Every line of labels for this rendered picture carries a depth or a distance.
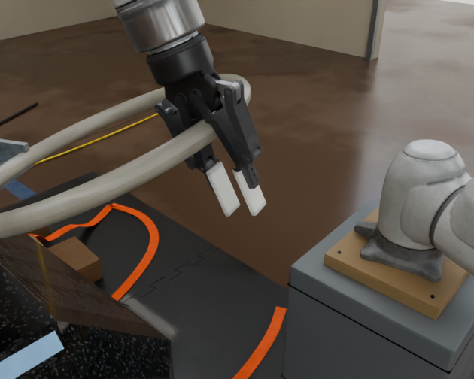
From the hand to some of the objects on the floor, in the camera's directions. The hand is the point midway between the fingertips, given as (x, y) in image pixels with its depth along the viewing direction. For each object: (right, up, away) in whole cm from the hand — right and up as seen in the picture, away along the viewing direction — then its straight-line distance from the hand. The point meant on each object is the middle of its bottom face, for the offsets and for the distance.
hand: (236, 189), depth 67 cm
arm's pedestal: (+41, -85, +96) cm, 135 cm away
